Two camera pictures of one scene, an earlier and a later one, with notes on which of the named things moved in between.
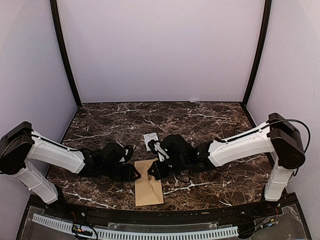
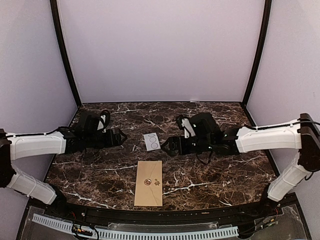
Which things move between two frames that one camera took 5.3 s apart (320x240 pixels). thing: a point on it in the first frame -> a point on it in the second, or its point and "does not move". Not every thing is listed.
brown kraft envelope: [148, 191] does not move
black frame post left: [60, 41] does not move
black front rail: [162, 215] does not move
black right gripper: [159, 174] -> [173, 140]
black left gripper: [129, 175] -> [110, 143]
